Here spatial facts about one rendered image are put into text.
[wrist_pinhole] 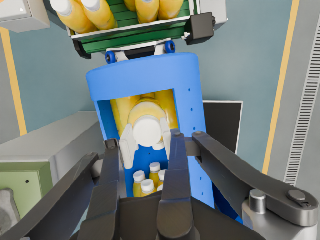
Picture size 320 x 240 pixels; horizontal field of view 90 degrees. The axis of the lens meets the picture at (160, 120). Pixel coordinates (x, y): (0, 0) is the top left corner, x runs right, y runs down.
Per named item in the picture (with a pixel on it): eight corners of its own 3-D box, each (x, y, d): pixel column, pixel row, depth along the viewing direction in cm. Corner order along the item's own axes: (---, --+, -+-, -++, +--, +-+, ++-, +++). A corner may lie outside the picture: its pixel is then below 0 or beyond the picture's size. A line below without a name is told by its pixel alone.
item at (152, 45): (127, 61, 57) (122, 55, 45) (126, 54, 57) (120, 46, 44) (155, 56, 57) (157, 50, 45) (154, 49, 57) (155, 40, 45)
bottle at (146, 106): (163, 121, 41) (175, 150, 23) (135, 125, 41) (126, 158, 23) (159, 93, 40) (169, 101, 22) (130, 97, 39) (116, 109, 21)
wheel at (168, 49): (165, 55, 53) (170, 53, 52) (163, 40, 52) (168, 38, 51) (172, 55, 57) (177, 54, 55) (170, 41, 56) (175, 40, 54)
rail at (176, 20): (75, 40, 52) (71, 38, 49) (75, 38, 52) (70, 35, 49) (195, 20, 54) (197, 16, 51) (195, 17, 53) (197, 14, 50)
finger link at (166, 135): (163, 133, 15) (170, 131, 15) (159, 117, 22) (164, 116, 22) (167, 161, 16) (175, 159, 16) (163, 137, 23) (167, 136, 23)
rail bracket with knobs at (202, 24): (180, 47, 60) (186, 40, 50) (177, 26, 58) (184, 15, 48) (206, 43, 60) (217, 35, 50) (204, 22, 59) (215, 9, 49)
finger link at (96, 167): (121, 172, 14) (87, 179, 14) (127, 149, 19) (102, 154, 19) (117, 156, 14) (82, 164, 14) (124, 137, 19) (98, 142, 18)
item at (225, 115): (177, 225, 189) (179, 238, 175) (183, 98, 155) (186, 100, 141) (219, 224, 193) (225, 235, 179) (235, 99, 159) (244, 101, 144)
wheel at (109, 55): (111, 64, 51) (117, 63, 53) (108, 49, 50) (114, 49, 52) (105, 66, 55) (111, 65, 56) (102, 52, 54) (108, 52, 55)
